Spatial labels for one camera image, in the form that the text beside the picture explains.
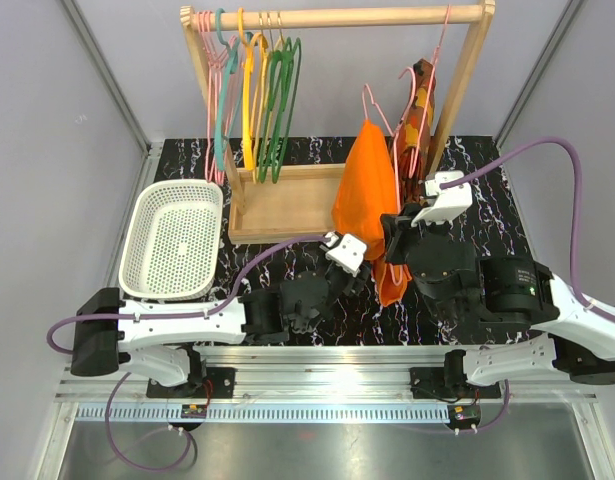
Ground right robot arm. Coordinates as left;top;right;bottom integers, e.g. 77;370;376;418
380;206;615;397

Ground yellow plastic hanger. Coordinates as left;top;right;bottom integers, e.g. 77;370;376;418
237;7;268;173

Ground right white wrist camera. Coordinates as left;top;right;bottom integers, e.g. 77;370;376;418
411;171;473;226

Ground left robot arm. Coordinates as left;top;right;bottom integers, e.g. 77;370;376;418
70;261;370;397

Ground wooden clothes rack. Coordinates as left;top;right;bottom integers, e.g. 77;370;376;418
180;1;496;244

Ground pink wire hanger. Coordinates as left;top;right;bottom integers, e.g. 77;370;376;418
409;5;452;179
361;65;419;286

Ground white slotted cable duct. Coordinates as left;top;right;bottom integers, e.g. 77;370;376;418
76;402;453;424

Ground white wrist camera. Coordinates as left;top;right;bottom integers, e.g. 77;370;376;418
411;171;473;226
320;231;371;278

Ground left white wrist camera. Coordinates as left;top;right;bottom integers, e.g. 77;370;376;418
320;231;371;278

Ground camouflage patterned trousers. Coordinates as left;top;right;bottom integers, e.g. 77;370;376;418
392;59;436;205

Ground pink wire hangers left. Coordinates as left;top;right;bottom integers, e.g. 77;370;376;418
197;10;231;186

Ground teal plastic hanger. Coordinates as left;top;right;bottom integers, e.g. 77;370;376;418
214;8;239;173

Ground orange trousers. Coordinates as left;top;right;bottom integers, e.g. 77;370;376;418
332;120;412;307

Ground white perforated plastic basket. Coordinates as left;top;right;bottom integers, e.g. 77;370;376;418
118;179;223;302

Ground green velvet hanger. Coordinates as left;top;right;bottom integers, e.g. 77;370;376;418
268;37;302;183
257;38;294;183

